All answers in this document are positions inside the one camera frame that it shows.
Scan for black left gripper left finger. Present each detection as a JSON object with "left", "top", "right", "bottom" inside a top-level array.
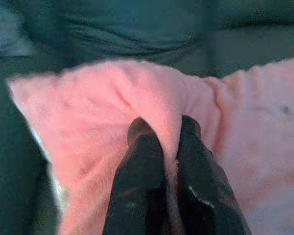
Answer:
[{"left": 102, "top": 116, "right": 173, "bottom": 235}]

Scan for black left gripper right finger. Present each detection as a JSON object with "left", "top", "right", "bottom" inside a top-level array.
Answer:
[{"left": 176, "top": 114, "right": 252, "bottom": 235}]

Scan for pink fluffy pillow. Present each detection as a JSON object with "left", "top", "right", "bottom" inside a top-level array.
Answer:
[{"left": 6, "top": 55, "right": 294, "bottom": 235}]

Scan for dark green sofa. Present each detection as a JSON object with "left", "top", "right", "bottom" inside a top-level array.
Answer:
[{"left": 0, "top": 0, "right": 294, "bottom": 235}]

